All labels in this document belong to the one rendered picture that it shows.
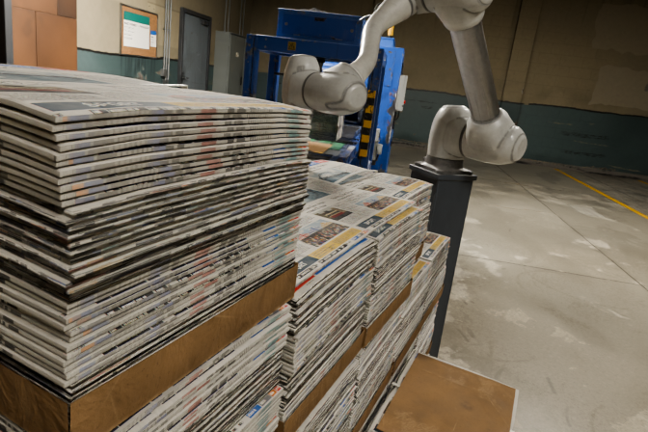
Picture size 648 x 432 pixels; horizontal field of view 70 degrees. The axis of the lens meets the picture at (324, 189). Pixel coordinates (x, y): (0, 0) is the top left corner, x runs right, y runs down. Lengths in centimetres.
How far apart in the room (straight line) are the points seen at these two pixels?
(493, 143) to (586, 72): 955
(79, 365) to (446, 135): 171
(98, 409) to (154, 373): 5
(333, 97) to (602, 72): 1039
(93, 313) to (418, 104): 1041
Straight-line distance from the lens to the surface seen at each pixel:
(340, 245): 73
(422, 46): 1068
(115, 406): 38
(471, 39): 161
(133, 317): 35
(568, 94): 1120
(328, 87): 119
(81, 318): 32
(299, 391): 70
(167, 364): 40
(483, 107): 174
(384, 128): 552
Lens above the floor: 132
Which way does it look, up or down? 14 degrees down
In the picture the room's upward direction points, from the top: 7 degrees clockwise
